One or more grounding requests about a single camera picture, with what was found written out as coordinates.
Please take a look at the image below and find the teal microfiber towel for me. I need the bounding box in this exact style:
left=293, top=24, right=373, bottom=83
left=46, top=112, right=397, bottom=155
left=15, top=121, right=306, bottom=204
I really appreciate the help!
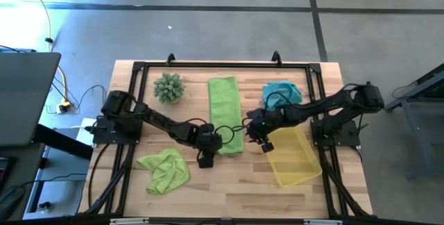
left=262, top=81, right=303, bottom=111

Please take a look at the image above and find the yellow translucent plastic basket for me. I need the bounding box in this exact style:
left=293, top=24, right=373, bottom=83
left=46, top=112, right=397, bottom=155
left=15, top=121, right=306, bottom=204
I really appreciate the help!
left=265, top=124, right=323, bottom=188

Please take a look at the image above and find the lime green microfiber towel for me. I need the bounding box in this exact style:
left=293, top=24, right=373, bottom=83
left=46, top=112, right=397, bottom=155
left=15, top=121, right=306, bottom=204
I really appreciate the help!
left=136, top=147, right=191, bottom=196

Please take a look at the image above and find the potted green succulent plant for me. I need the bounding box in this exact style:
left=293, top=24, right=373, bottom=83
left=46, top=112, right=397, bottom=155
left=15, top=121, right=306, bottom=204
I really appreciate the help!
left=153, top=72, right=186, bottom=105

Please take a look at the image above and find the black desk beam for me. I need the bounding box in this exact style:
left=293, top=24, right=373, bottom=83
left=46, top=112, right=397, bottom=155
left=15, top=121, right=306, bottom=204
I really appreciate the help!
left=33, top=123, right=94, bottom=161

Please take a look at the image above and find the yellow power plug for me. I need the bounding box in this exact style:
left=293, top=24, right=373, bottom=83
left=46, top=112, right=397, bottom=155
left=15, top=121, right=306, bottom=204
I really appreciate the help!
left=56, top=99, right=73, bottom=114

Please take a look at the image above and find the dark metal cart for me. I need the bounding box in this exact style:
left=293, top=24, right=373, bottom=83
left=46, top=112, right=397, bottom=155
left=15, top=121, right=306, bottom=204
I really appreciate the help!
left=383, top=63, right=444, bottom=181

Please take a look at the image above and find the grey desk base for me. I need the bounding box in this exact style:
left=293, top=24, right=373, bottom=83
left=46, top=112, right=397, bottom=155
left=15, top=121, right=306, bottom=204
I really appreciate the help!
left=22, top=147, right=89, bottom=219

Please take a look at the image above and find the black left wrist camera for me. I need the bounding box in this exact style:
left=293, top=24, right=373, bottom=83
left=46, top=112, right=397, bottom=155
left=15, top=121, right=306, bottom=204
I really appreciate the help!
left=197, top=152, right=215, bottom=169

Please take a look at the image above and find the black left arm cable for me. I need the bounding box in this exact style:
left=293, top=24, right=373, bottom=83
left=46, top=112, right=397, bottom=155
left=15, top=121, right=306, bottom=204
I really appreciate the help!
left=213, top=124, right=246, bottom=146

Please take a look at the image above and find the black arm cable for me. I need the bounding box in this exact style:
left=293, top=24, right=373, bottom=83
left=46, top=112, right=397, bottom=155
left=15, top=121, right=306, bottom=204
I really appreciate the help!
left=213, top=124, right=246, bottom=146
left=265, top=91, right=296, bottom=111

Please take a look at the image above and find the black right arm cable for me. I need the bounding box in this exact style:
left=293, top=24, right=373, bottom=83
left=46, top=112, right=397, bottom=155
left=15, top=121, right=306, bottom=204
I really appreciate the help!
left=265, top=91, right=296, bottom=111

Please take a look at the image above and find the black aluminium table frame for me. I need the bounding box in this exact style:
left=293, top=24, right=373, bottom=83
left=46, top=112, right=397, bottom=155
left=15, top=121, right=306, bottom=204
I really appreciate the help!
left=83, top=50, right=374, bottom=219

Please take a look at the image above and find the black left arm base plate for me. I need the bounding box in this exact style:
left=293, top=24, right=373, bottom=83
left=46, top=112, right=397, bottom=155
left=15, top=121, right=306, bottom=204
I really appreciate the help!
left=90, top=117, right=144, bottom=146

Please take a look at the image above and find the white bracket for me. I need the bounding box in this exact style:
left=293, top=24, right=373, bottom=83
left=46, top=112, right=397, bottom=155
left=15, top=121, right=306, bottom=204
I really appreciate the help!
left=110, top=217, right=150, bottom=225
left=303, top=219, right=343, bottom=225

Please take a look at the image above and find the black floor cable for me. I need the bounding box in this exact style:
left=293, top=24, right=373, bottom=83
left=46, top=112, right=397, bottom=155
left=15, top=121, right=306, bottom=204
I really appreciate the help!
left=51, top=84, right=108, bottom=115

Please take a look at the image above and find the yellow hanging cable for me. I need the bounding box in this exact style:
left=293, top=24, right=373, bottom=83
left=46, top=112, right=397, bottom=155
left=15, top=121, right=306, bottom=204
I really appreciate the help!
left=22, top=0, right=72, bottom=106

